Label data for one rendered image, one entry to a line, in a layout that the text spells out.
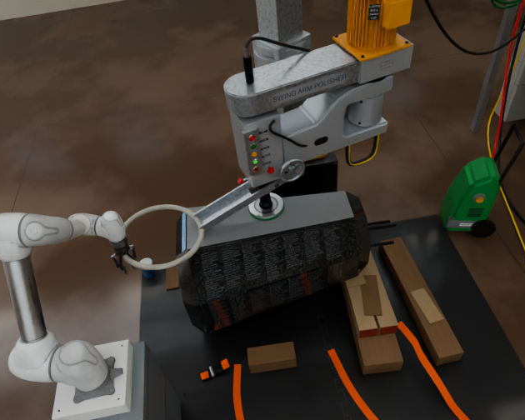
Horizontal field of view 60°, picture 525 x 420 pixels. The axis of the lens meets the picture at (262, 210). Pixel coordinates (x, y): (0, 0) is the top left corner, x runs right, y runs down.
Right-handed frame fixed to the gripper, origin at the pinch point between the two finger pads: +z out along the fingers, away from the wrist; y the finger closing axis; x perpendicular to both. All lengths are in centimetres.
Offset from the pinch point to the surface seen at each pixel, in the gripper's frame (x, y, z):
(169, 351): -13, 4, 83
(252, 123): -24, 72, -76
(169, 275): 40, 36, 80
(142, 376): -59, -24, 5
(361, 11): -34, 129, -118
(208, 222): -12, 48, -14
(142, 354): -49, -19, 5
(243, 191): -9, 75, -20
